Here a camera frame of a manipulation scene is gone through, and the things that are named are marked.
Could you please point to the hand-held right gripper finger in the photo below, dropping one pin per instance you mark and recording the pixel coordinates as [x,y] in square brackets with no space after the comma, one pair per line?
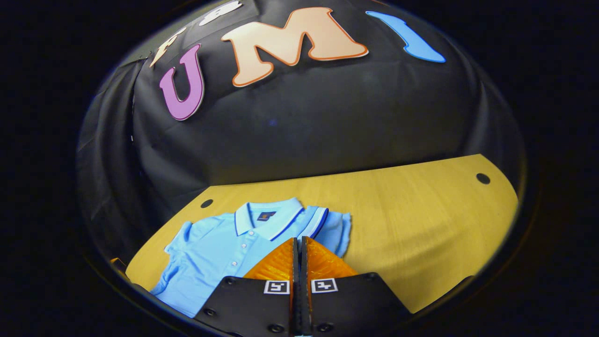
[295,262]
[304,267]

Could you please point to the light blue T-shirt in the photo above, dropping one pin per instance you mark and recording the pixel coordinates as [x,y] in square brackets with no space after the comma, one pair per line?
[210,252]

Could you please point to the black round table grommet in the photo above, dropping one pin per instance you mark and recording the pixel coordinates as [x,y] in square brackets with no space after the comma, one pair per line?
[206,203]
[483,178]

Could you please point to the black backdrop cloth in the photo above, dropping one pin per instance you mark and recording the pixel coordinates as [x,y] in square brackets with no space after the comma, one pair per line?
[327,117]

